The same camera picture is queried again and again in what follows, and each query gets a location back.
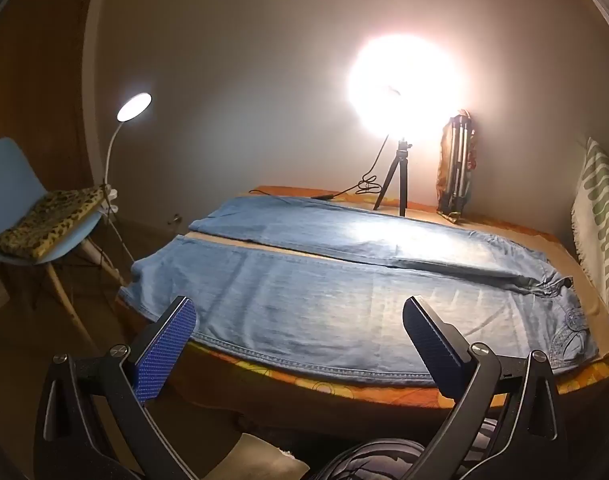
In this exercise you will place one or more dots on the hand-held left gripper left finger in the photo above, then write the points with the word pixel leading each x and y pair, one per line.
pixel 167 355

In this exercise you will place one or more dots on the black tripod stand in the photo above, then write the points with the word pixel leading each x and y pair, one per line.
pixel 402 170

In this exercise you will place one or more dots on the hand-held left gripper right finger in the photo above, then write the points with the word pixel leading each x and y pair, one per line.
pixel 434 350

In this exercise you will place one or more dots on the leopard print cushion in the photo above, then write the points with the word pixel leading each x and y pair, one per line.
pixel 49 220

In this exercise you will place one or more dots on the blue denim pants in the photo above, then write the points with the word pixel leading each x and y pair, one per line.
pixel 309 300

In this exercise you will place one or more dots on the white gooseneck lamp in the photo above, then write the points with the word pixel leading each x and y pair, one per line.
pixel 133 106

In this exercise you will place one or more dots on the wooden door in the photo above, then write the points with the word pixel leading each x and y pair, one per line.
pixel 34 60

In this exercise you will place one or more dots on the person's dark striped clothing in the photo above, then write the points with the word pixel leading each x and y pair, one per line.
pixel 379 460

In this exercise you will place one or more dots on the folded silver tripod in bag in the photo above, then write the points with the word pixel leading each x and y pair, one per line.
pixel 457 165

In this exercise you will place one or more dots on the blue chair with wooden legs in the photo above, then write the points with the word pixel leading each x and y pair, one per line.
pixel 9 170

